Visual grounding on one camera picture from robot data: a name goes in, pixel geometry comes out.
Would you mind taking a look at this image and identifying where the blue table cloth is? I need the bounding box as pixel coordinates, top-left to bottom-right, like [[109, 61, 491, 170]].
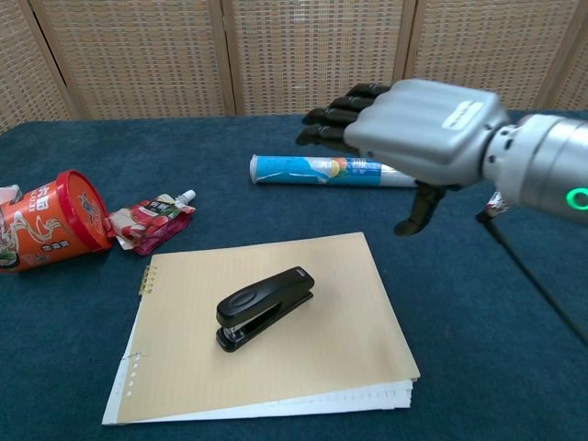
[[0, 108, 588, 441]]

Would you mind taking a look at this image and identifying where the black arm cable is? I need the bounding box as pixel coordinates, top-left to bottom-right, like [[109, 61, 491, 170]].
[[475, 209, 588, 349]]

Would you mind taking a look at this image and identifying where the blue and white bag roll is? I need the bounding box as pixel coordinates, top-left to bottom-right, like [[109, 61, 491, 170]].
[[249, 153, 420, 190]]

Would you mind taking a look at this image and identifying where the beige paper folder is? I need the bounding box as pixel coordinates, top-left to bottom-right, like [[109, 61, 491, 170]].
[[101, 231, 422, 426]]

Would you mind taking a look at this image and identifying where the red jelly drink pouch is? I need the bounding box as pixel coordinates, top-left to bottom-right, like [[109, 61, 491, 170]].
[[107, 188, 198, 257]]

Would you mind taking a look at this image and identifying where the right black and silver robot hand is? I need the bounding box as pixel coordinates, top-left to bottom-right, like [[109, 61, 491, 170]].
[[296, 78, 510, 238]]

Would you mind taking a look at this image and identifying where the woven bamboo folding screen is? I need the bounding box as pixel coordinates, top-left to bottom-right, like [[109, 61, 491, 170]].
[[0, 0, 588, 135]]

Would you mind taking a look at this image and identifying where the black stapler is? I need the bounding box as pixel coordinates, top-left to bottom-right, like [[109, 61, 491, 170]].
[[215, 266, 318, 354]]

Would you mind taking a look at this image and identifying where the red instant noodle cup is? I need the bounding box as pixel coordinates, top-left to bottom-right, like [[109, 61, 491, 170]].
[[0, 169, 115, 275]]

